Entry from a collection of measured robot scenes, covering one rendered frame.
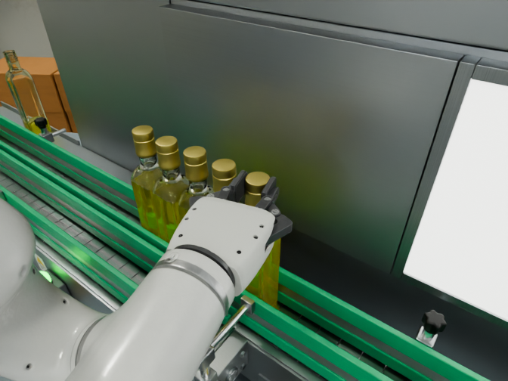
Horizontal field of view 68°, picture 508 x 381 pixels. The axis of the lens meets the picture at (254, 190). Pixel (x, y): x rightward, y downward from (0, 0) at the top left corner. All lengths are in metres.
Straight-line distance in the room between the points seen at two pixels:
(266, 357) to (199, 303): 0.34
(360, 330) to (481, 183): 0.28
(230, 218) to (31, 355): 0.22
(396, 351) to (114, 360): 0.44
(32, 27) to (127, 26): 3.71
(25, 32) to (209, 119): 3.98
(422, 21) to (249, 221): 0.29
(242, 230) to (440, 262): 0.32
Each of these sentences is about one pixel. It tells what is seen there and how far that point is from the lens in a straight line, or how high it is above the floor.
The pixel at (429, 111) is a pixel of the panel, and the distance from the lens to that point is 0.50.
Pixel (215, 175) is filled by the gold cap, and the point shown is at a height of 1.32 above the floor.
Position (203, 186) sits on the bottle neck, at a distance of 0.59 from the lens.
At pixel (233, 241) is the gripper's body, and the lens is 0.39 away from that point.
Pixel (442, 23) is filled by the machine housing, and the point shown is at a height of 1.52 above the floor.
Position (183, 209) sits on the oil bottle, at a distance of 0.62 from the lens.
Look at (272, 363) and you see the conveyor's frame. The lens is 0.67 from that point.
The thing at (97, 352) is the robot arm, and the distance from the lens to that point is 0.32.
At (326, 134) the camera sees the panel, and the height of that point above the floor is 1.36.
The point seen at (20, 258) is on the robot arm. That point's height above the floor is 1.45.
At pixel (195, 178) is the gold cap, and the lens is 0.58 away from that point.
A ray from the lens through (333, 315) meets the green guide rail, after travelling 0.65.
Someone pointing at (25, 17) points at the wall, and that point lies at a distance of 4.55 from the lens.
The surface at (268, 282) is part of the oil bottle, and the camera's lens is 0.61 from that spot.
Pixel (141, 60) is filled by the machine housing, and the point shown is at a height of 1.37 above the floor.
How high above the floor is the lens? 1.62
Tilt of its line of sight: 37 degrees down
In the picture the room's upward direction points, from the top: straight up
